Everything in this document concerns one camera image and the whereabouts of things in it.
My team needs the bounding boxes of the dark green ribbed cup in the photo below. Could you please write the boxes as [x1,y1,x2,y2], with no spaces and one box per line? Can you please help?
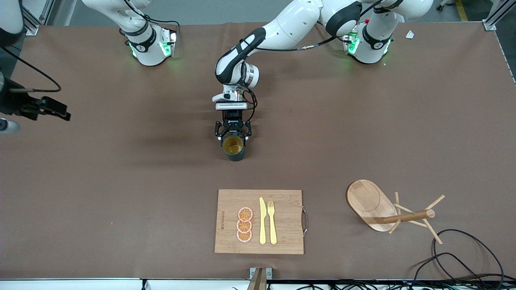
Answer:
[222,135,246,162]

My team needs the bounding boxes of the yellow plastic knife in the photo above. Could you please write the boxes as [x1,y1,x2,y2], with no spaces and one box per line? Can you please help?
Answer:
[259,197,267,245]

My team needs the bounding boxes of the yellow plastic fork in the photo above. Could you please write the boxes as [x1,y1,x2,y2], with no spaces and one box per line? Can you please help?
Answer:
[268,201,278,245]

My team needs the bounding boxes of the brown table cover sheet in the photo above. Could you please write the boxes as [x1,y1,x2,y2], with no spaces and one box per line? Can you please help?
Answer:
[0,21,516,281]

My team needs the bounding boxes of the wooden mug tree stand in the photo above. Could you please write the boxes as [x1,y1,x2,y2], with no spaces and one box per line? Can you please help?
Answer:
[347,179,446,245]

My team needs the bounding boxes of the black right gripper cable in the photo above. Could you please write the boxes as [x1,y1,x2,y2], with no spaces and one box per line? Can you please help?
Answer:
[0,46,62,93]

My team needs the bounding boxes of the aluminium frame profile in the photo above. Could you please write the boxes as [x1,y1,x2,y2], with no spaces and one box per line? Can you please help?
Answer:
[482,0,516,32]
[21,0,55,36]

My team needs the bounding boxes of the black right arm base cable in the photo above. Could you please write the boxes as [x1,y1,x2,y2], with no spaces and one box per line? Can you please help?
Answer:
[123,0,181,43]

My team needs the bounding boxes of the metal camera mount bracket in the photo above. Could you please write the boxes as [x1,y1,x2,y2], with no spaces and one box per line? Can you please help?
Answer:
[249,267,273,290]

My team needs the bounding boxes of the white table edge rail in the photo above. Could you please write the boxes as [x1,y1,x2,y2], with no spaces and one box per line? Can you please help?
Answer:
[0,277,516,290]

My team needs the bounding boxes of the long black looped cable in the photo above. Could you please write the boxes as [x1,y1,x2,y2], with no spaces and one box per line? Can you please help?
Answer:
[432,229,505,287]

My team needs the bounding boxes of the short black looped cable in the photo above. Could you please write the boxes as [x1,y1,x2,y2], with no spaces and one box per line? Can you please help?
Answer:
[410,252,504,289]

